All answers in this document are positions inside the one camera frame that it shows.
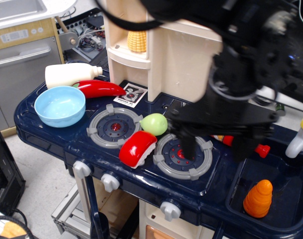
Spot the cream toy kitchen shelf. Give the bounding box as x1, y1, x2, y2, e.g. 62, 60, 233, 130
101, 0, 224, 103

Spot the red toy ketchup bottle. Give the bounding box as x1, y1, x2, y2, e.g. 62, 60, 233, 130
210, 135, 271, 158

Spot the red white toy sushi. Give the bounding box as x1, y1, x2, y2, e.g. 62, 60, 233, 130
119, 130, 157, 169

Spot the middle grey stove knob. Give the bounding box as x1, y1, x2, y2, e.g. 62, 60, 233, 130
101, 173, 120, 193

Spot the right grey stove burner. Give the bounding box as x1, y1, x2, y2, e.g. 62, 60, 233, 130
153, 133, 213, 181

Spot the yellow toy corn cob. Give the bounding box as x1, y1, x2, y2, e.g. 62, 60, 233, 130
127, 31, 147, 53

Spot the aluminium frame stand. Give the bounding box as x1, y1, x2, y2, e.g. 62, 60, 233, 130
51, 178, 91, 239

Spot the red toy chili pepper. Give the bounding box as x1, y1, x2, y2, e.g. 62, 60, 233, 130
72, 80, 126, 99

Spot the grey stove burner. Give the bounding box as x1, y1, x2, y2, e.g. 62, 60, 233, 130
153, 133, 213, 181
86, 104, 143, 149

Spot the navy toy kitchen counter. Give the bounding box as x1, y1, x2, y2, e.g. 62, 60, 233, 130
14, 84, 303, 239

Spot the black computer case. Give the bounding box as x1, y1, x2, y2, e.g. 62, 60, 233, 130
0, 132, 25, 216

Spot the orange toy carrot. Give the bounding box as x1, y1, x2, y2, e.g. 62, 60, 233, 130
243, 179, 273, 219

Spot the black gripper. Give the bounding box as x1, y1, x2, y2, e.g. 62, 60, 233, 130
168, 84, 279, 162

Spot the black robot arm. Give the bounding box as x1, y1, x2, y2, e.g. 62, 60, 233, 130
143, 0, 303, 160

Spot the left grey stove burner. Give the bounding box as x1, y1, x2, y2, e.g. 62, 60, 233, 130
86, 104, 143, 149

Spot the wooden grey toy dishwasher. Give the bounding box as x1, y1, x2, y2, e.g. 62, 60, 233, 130
0, 0, 78, 137

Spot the left grey stove knob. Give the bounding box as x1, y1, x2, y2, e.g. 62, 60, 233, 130
73, 161, 92, 179

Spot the light blue plastic bowl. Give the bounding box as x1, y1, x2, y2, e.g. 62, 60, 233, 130
34, 86, 86, 128

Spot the black white sticker label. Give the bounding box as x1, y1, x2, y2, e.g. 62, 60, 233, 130
114, 83, 148, 108

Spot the green toy pear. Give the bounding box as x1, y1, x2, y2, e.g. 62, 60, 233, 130
140, 113, 168, 136

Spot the white toy bottle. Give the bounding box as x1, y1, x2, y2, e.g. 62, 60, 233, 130
45, 62, 103, 89

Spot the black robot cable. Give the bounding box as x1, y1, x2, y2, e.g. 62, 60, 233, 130
95, 0, 167, 32

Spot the grey stove knob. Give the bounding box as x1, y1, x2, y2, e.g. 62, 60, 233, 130
73, 161, 92, 179
160, 201, 181, 222
101, 173, 120, 193

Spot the right grey stove knob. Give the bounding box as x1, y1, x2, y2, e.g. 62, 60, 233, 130
160, 201, 181, 222

